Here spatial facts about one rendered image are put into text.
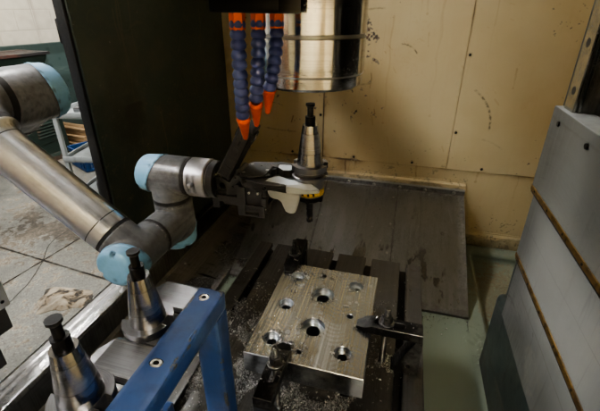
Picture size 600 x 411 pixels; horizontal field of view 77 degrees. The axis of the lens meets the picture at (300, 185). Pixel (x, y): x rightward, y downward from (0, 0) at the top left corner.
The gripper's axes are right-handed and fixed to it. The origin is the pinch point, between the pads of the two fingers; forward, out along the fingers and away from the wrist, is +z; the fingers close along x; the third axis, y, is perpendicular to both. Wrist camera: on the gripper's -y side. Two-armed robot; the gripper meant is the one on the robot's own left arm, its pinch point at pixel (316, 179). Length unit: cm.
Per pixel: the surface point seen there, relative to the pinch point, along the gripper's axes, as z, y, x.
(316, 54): 1.6, -21.5, 7.6
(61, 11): -66, -27, -20
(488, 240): 56, 67, -100
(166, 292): -16.4, 9.5, 23.0
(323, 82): 2.5, -17.8, 7.0
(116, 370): -14.5, 9.5, 35.6
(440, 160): 31, 32, -101
